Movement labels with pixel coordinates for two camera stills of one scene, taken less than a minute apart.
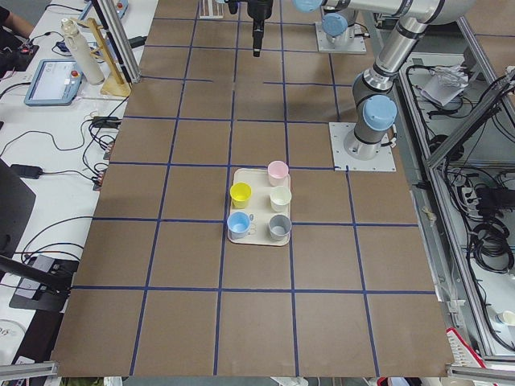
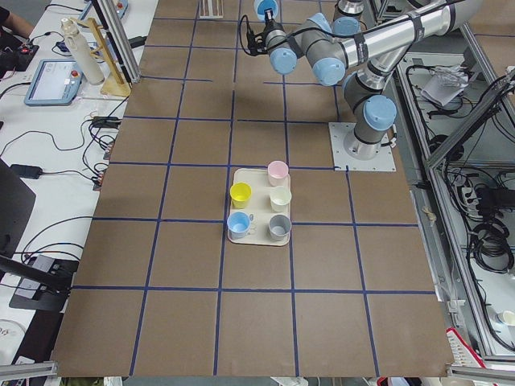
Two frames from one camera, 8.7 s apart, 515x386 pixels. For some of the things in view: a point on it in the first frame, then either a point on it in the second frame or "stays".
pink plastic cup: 277,170 stays
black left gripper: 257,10 -> 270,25
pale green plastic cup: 279,199 stays
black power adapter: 26,170 stays
